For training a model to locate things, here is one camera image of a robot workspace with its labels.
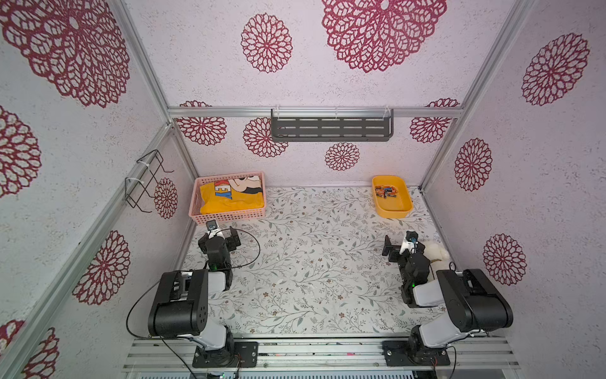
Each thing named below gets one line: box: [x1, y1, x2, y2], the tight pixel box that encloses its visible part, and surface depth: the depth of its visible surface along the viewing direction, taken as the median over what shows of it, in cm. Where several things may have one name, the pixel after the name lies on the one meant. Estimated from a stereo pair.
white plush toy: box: [422, 241, 450, 281], surface depth 87 cm
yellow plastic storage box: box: [371, 175, 414, 219], surface depth 119 cm
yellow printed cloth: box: [199, 175, 265, 215], surface depth 108 cm
